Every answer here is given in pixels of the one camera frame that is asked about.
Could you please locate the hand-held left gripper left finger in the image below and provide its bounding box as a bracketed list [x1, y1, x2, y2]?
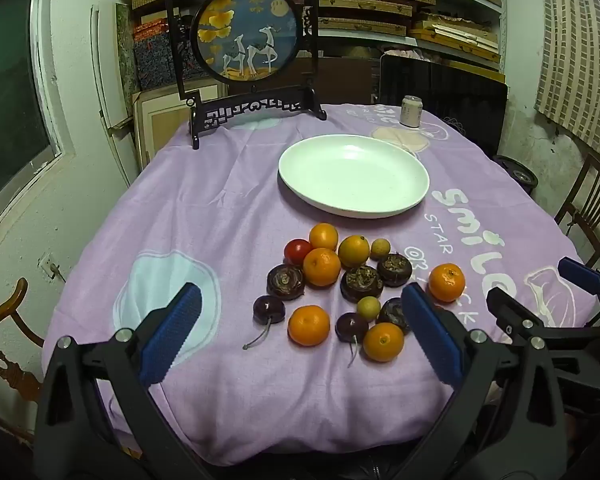
[32, 282, 203, 480]

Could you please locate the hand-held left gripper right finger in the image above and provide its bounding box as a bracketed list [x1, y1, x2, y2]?
[401, 282, 568, 480]

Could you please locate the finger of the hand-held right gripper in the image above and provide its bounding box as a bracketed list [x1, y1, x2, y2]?
[486, 287, 581, 357]
[557, 256, 600, 311]

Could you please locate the dark water chestnut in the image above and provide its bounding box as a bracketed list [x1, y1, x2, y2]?
[266, 264, 306, 301]
[377, 297, 412, 336]
[340, 265, 385, 304]
[376, 252, 414, 288]

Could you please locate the orange mandarin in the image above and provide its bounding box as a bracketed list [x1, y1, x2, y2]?
[427, 263, 467, 303]
[302, 247, 342, 288]
[287, 305, 331, 347]
[362, 322, 405, 363]

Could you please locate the small green fruit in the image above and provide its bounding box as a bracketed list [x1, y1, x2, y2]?
[356, 296, 382, 321]

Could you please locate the dark red cherry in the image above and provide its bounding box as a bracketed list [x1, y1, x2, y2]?
[243, 295, 286, 351]
[335, 312, 370, 368]

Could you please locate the yellow orange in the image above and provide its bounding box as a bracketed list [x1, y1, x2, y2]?
[337, 235, 371, 268]

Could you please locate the oval smooth orange fruit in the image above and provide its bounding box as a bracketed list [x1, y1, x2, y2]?
[308, 222, 340, 252]

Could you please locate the red cherry tomato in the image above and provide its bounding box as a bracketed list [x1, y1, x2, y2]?
[284, 238, 313, 266]

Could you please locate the white plate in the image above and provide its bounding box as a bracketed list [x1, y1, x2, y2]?
[278, 134, 430, 219]

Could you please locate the slatted wooden chair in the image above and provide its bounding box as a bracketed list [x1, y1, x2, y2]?
[555, 152, 600, 271]

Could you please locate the black wheel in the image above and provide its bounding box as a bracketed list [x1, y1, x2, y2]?
[492, 155, 537, 195]

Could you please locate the purple printed tablecloth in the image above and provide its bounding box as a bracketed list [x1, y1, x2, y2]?
[41, 102, 600, 467]

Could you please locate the carved wooden chair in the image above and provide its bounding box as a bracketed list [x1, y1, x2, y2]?
[0, 277, 46, 406]

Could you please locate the wooden framed panel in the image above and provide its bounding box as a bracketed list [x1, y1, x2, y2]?
[131, 82, 228, 167]

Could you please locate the pale beverage can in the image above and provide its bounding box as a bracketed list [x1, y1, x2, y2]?
[400, 95, 424, 128]

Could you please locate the window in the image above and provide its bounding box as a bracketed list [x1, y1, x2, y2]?
[0, 0, 76, 226]

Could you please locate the stack of dark patterned boxes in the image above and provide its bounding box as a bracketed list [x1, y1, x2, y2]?
[132, 20, 183, 92]

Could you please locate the green marbled panel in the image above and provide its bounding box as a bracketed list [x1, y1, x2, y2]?
[115, 2, 142, 97]

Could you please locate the round deer picture stand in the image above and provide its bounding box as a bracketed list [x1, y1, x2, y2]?
[165, 0, 327, 151]

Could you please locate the stack of wooden boxes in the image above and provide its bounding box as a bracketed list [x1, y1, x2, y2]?
[122, 0, 506, 73]

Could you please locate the wall socket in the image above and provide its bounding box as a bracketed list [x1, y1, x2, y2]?
[38, 254, 67, 282]

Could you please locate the checked wall cloth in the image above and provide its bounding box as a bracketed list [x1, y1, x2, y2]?
[534, 0, 600, 157]

